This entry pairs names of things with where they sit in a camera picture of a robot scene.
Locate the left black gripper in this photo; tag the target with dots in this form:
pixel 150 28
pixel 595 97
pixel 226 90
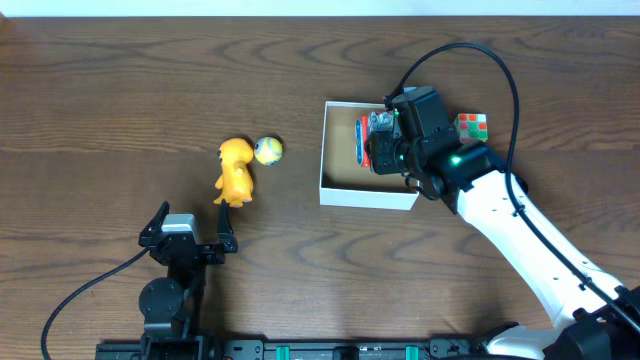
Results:
pixel 209 251

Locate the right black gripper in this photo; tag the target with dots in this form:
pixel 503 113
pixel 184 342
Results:
pixel 383 152

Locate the red toy robot car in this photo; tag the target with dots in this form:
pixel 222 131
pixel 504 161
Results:
pixel 367 125

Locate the orange dinosaur toy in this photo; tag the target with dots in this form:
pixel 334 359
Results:
pixel 235 182

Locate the colourful puzzle cube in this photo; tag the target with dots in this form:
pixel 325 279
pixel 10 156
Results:
pixel 471 127

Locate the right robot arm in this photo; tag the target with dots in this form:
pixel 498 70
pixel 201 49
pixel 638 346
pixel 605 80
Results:
pixel 594 316

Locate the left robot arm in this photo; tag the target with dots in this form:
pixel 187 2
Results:
pixel 171 305

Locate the white cardboard box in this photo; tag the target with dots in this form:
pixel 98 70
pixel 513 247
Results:
pixel 343 182

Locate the yellow grey ball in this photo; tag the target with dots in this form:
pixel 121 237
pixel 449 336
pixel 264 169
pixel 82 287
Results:
pixel 268 151

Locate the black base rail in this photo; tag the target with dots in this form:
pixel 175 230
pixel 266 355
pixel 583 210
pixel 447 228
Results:
pixel 290 350

